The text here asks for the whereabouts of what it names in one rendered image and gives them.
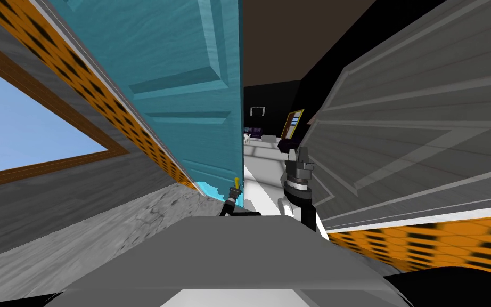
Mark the dark purple armchair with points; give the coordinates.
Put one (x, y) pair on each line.
(287, 146)

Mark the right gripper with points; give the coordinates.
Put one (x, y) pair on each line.
(300, 171)

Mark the brown framed window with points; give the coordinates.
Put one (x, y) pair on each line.
(19, 128)

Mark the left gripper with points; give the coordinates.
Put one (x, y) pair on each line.
(234, 194)

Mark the purple sofa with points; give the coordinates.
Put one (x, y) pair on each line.
(254, 131)

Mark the yellow framed wall picture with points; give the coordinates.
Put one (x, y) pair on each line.
(293, 123)

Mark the teal panelled door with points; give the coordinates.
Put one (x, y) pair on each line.
(177, 76)

